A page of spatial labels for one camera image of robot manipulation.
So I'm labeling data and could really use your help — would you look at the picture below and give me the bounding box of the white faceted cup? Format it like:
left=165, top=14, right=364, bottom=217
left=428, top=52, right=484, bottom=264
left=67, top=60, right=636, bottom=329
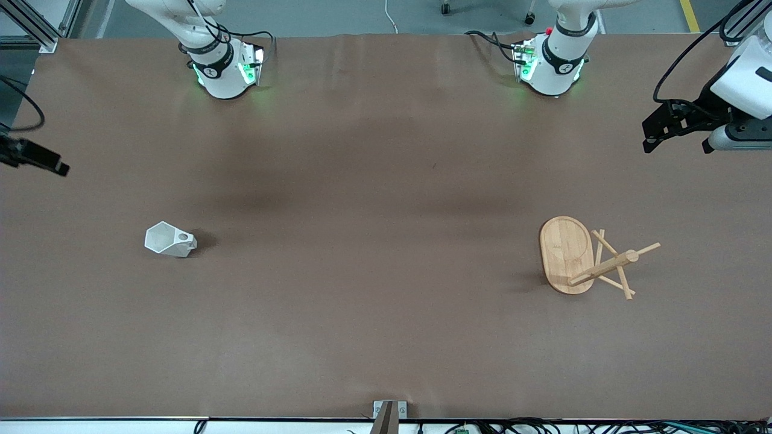
left=145, top=221, right=198, bottom=259

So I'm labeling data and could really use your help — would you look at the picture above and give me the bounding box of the wooden cup rack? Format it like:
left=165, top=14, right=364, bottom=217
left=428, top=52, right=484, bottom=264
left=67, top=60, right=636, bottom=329
left=539, top=216, right=662, bottom=301

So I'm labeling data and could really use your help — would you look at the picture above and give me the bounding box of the yellow floor tape strip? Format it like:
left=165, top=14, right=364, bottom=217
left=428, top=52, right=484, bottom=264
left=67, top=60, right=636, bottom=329
left=680, top=0, right=701, bottom=33

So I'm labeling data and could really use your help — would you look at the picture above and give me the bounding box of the brown table cover sheet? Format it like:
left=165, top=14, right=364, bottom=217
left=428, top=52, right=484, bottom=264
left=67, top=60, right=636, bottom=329
left=0, top=33, right=772, bottom=421

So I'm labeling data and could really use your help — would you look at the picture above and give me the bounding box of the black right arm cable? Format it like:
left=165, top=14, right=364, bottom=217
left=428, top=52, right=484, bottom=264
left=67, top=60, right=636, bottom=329
left=0, top=75, right=46, bottom=132

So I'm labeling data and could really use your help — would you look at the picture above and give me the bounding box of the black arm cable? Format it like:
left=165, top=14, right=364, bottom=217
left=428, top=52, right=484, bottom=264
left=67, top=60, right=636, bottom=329
left=653, top=0, right=758, bottom=104
left=0, top=75, right=46, bottom=132

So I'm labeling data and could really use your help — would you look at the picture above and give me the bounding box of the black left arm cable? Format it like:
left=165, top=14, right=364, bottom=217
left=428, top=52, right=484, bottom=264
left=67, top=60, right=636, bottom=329
left=653, top=0, right=758, bottom=104

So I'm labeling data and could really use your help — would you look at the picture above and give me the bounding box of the aluminium frame strut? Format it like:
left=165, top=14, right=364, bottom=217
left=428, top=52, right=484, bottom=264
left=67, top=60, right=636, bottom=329
left=57, top=0, right=97, bottom=38
left=721, top=12, right=755, bottom=46
left=0, top=0, right=59, bottom=54

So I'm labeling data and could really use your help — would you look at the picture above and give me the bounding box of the black left base cable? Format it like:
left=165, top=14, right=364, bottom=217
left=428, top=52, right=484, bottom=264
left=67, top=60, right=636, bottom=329
left=464, top=30, right=519, bottom=64

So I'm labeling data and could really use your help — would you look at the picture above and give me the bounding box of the black base cable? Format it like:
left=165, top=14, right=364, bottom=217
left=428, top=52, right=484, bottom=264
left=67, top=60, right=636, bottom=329
left=464, top=30, right=519, bottom=64
left=229, top=30, right=276, bottom=64

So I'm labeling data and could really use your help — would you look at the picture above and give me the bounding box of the black right base cable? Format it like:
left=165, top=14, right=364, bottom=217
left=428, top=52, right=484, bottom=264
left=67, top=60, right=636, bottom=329
left=229, top=30, right=276, bottom=64

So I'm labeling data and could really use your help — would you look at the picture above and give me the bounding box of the grey metal bracket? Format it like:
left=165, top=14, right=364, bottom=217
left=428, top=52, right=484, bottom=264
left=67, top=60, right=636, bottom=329
left=373, top=400, right=408, bottom=420

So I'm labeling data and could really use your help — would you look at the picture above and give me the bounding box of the dark camera pole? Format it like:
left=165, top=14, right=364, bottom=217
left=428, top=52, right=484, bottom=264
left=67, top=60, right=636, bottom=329
left=369, top=401, right=399, bottom=434

